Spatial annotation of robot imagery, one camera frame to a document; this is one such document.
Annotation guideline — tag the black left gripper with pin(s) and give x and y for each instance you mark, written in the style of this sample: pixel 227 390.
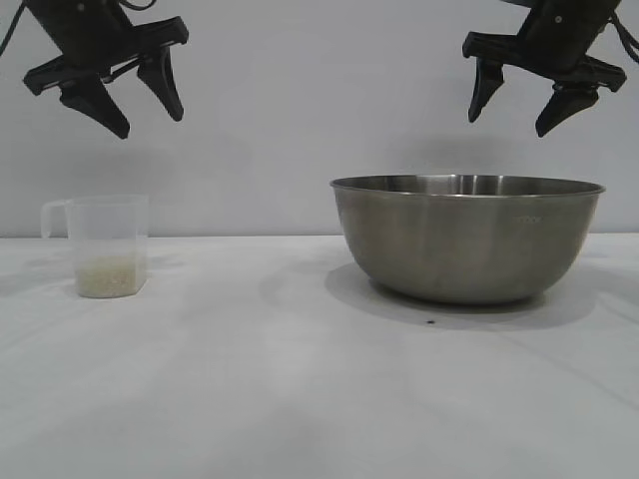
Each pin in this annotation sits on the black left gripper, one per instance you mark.
pixel 85 35

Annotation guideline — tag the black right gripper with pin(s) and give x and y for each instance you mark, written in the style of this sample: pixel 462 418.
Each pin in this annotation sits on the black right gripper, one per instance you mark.
pixel 554 40

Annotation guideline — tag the clear plastic measuring cup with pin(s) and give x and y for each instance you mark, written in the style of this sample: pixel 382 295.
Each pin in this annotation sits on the clear plastic measuring cup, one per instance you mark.
pixel 107 234

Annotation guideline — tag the stainless steel mixing bowl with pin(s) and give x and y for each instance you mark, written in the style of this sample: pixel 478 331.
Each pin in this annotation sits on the stainless steel mixing bowl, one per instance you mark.
pixel 464 244

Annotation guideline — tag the white rice grains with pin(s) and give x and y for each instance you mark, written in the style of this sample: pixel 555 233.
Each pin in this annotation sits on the white rice grains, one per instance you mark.
pixel 110 277

